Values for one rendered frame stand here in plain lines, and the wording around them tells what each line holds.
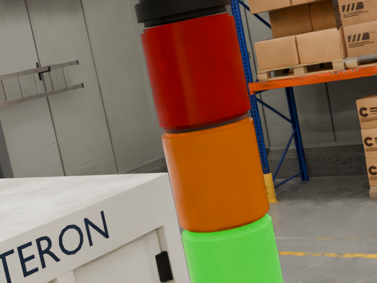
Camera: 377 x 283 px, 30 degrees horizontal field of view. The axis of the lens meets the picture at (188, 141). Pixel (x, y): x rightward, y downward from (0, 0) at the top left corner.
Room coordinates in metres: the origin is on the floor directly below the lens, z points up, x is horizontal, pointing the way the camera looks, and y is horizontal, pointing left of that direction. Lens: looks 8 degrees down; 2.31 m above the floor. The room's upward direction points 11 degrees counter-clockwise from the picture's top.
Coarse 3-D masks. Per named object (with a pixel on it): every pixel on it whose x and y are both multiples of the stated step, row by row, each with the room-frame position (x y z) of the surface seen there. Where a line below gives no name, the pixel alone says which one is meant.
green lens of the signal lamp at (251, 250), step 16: (256, 224) 0.36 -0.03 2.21; (272, 224) 0.37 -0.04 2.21; (192, 240) 0.36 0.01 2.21; (208, 240) 0.35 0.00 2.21; (224, 240) 0.35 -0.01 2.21; (240, 240) 0.35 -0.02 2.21; (256, 240) 0.35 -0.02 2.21; (272, 240) 0.36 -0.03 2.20; (192, 256) 0.36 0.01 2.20; (208, 256) 0.35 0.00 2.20; (224, 256) 0.35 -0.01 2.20; (240, 256) 0.35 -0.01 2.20; (256, 256) 0.35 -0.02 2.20; (272, 256) 0.36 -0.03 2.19; (192, 272) 0.36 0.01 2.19; (208, 272) 0.35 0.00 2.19; (224, 272) 0.35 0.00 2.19; (240, 272) 0.35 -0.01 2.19; (256, 272) 0.35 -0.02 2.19; (272, 272) 0.36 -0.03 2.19
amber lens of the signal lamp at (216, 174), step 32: (192, 128) 0.37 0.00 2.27; (224, 128) 0.35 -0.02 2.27; (192, 160) 0.35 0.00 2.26; (224, 160) 0.35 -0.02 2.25; (256, 160) 0.36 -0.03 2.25; (192, 192) 0.35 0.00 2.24; (224, 192) 0.35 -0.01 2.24; (256, 192) 0.36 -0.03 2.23; (192, 224) 0.36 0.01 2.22; (224, 224) 0.35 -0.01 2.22
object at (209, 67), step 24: (168, 24) 0.35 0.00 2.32; (192, 24) 0.35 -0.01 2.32; (216, 24) 0.35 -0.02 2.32; (144, 48) 0.37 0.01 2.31; (168, 48) 0.35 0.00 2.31; (192, 48) 0.35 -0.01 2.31; (216, 48) 0.35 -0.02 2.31; (168, 72) 0.35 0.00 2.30; (192, 72) 0.35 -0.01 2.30; (216, 72) 0.35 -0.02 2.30; (240, 72) 0.36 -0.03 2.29; (168, 96) 0.35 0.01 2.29; (192, 96) 0.35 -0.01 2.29; (216, 96) 0.35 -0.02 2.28; (240, 96) 0.36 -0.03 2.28; (168, 120) 0.36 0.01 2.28; (192, 120) 0.35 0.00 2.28; (216, 120) 0.35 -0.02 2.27
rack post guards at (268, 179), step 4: (264, 176) 9.05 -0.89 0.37; (268, 176) 9.03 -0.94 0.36; (264, 180) 9.06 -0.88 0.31; (268, 180) 9.03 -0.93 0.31; (272, 180) 9.07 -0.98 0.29; (268, 184) 9.03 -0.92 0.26; (272, 184) 9.05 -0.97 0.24; (268, 188) 9.04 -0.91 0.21; (272, 188) 9.04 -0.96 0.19; (268, 192) 9.05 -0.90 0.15; (272, 192) 9.03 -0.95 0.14; (268, 196) 9.05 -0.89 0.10; (272, 196) 9.03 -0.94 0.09; (268, 200) 9.06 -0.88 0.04; (272, 200) 9.03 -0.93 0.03; (276, 200) 9.07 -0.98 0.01
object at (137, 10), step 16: (144, 0) 0.36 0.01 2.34; (160, 0) 0.35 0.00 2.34; (176, 0) 0.35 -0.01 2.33; (192, 0) 0.35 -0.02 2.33; (208, 0) 0.35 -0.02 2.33; (224, 0) 0.36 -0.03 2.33; (144, 16) 0.36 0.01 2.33; (160, 16) 0.35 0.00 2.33; (176, 16) 0.35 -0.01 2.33; (192, 16) 0.35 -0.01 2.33
